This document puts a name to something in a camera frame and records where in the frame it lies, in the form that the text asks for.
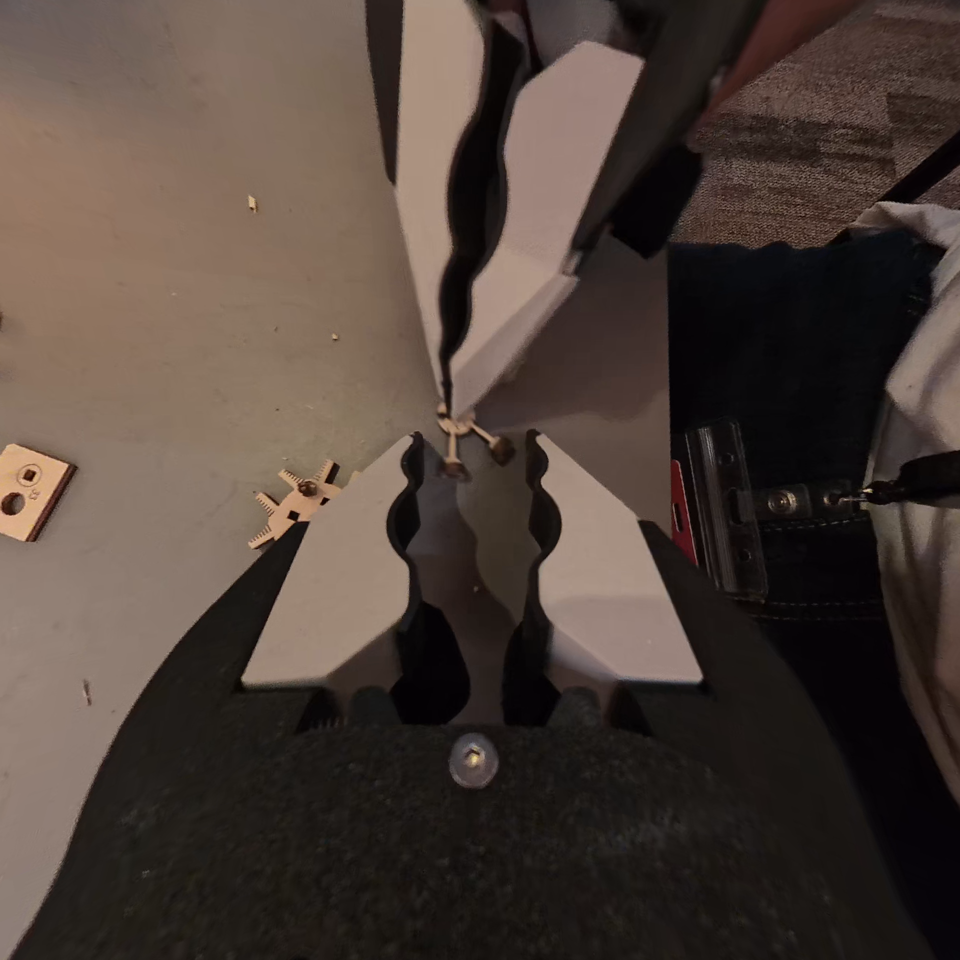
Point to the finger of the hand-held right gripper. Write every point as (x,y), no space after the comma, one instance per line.
(427,150)
(555,150)

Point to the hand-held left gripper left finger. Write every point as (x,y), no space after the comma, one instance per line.
(337,585)

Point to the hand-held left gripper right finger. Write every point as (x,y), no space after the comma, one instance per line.
(607,600)

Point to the pale wooden toothed spoke wheel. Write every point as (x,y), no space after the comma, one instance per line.
(289,510)

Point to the small wooden hub pin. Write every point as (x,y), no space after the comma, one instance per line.
(454,450)
(487,439)

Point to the grey desk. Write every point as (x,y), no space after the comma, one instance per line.
(150,300)

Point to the red card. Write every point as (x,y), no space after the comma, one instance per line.
(682,517)

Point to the clear badge holder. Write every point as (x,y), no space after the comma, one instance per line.
(727,517)

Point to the person's dark jeans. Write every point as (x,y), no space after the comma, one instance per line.
(787,337)

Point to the square wooden plate with holes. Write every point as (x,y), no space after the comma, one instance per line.
(37,517)

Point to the person's white shirt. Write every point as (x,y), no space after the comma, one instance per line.
(922,450)

